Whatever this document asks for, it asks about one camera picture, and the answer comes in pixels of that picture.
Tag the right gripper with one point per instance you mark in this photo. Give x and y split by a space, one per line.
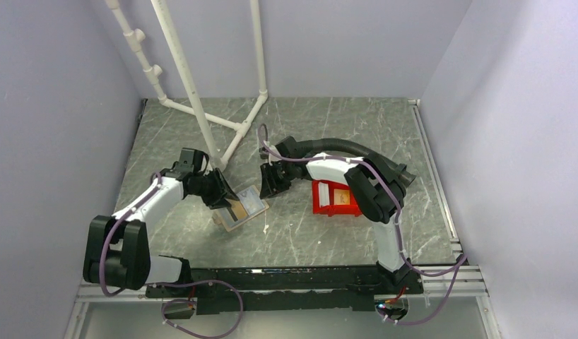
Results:
270 186

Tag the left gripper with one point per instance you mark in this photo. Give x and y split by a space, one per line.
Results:
221 189

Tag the white printed card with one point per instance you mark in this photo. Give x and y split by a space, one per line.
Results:
251 201

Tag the beige card holder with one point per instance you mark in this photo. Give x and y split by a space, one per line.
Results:
221 217

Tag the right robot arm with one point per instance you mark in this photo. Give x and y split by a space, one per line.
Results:
377 184

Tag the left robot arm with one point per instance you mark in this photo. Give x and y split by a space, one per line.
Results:
117 255

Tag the gold card in sleeve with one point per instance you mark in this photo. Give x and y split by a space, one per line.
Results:
237 211

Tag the white card stack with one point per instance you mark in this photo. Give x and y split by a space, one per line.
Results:
323 194

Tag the gold card in bin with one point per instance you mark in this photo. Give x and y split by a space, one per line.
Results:
342 197

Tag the red plastic bin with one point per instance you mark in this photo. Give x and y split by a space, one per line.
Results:
332 198

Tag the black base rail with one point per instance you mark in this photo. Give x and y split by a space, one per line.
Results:
355 287

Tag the white PVC pipe frame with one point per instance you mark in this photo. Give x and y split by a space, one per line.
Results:
134 38

